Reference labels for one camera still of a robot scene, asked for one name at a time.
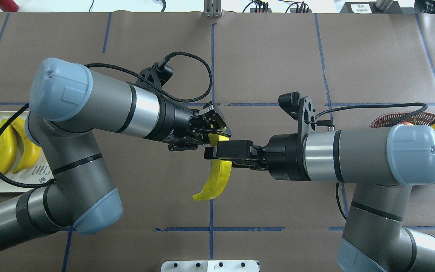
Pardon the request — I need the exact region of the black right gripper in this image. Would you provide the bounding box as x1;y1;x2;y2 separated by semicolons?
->
204;134;311;181

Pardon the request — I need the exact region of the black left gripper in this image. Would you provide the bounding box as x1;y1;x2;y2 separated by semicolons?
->
159;100;232;151

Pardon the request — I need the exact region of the yellow-green banana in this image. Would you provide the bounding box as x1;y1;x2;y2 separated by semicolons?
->
193;133;232;201

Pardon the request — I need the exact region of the yellow banana with stem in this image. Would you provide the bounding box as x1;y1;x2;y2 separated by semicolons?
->
11;117;41;174

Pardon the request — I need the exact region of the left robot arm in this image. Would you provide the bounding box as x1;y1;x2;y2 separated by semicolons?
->
0;56;231;251

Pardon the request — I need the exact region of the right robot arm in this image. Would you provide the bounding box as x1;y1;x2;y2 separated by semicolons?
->
204;124;435;272

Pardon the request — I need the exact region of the brown wicker basket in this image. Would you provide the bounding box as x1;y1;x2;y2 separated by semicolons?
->
368;112;435;128

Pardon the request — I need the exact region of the pink red apple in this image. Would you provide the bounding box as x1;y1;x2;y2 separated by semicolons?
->
399;122;415;126

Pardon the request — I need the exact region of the red bottle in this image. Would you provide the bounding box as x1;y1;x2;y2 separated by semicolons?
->
0;0;19;12

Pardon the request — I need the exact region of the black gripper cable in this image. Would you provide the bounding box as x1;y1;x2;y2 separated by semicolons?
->
0;52;213;189

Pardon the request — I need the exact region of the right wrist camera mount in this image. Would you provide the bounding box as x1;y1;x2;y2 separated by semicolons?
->
278;92;335;140

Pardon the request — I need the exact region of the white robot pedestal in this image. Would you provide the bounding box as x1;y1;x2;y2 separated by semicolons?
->
160;260;261;272

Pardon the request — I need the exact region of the aluminium frame post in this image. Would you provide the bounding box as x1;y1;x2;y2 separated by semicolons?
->
203;0;222;18

